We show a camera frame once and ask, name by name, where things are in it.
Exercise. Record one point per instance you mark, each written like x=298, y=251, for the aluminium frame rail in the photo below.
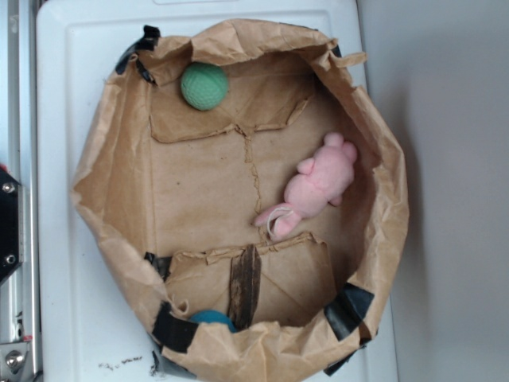
x=21, y=344

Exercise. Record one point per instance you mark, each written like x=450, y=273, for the pink plush bunny toy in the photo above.
x=320, y=181

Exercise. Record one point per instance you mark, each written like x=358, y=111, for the white plastic tray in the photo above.
x=90, y=332

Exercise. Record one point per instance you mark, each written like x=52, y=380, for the brown paper bag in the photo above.
x=171, y=194

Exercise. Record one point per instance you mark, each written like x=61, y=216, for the green knitted ball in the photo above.
x=204, y=86

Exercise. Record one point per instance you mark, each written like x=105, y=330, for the blue knitted ball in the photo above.
x=213, y=316

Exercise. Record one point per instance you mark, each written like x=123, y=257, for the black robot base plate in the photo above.
x=9, y=225

